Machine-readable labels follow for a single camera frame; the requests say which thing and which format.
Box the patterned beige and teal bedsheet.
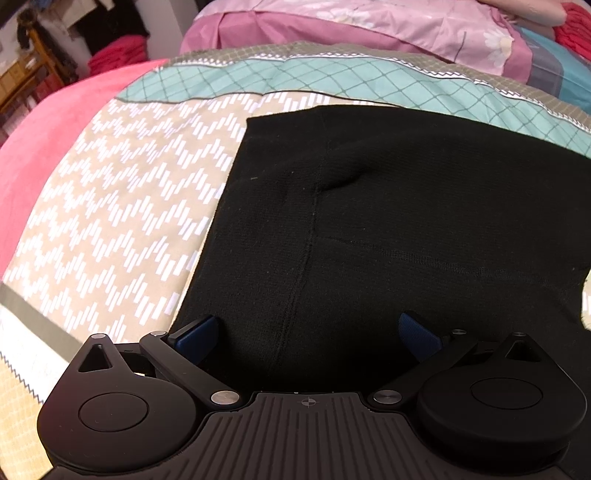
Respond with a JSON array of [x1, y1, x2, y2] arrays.
[[0, 41, 591, 414]]

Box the black pants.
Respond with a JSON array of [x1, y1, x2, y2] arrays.
[[168, 104, 591, 398]]

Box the red folded cloth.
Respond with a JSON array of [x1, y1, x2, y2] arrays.
[[88, 37, 151, 71], [553, 2, 591, 48]]

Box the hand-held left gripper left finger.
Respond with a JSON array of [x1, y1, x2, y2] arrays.
[[67, 315, 241, 408]]

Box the wooden shelf furniture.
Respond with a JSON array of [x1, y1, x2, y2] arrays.
[[0, 27, 66, 121]]

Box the blue and grey plaid pillow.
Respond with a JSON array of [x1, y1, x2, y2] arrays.
[[512, 23, 591, 100]]

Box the coral pink fleece blanket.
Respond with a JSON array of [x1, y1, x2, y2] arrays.
[[0, 58, 170, 280]]

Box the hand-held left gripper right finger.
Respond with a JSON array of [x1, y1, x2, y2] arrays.
[[369, 312, 548, 409]]

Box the pink floral pillow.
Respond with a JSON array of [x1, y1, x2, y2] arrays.
[[180, 0, 539, 85]]

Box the dark hanging clothes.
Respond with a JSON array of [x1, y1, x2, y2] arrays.
[[16, 0, 149, 54]]

